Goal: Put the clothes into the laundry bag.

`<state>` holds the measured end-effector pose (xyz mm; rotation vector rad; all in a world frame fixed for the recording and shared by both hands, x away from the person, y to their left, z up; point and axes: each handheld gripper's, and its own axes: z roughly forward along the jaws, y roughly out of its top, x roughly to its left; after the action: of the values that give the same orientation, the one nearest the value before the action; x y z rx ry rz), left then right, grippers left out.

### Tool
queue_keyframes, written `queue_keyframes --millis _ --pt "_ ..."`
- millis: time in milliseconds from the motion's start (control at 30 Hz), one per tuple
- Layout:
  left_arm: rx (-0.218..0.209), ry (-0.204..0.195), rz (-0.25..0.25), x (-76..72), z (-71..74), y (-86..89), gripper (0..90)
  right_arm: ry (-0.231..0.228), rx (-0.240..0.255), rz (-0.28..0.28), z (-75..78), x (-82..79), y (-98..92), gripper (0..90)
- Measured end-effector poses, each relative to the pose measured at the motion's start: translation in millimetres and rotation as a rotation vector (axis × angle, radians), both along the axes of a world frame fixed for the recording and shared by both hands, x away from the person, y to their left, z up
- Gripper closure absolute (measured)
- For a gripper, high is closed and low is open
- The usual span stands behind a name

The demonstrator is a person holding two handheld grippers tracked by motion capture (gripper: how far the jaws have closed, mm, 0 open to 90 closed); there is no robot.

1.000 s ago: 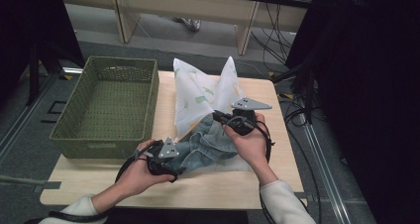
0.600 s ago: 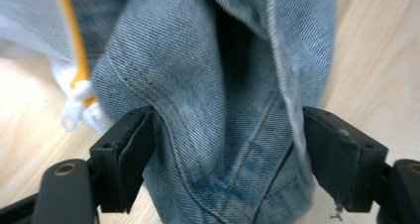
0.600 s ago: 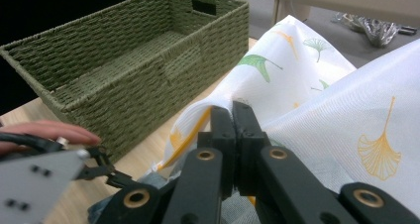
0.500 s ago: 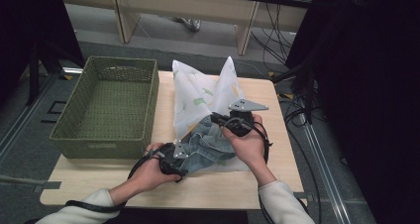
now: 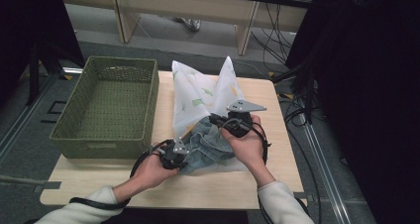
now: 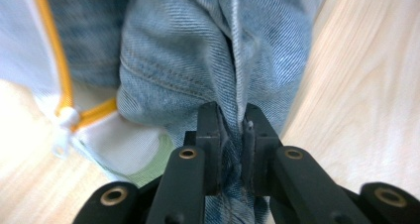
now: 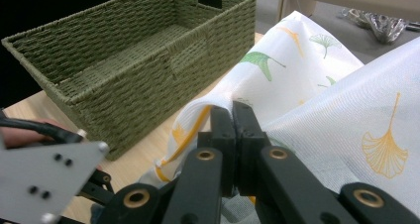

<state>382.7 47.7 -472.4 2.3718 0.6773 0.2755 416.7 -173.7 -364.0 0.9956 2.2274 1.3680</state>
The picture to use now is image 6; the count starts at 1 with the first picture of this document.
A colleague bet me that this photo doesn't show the white leaf-print mesh laundry bag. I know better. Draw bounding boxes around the white leaf-print mesh laundry bag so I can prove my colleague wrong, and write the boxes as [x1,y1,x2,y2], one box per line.
[0,0,176,189]

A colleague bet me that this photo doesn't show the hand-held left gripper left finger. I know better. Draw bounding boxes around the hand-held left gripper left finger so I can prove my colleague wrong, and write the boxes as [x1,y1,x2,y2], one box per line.
[183,101,230,196]

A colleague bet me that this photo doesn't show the light blue jeans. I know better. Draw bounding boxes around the light blue jeans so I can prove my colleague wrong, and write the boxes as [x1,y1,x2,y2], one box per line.
[44,0,332,224]

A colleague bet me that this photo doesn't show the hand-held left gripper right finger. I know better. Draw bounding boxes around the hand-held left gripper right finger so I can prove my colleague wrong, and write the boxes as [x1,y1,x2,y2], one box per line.
[242,103,284,197]

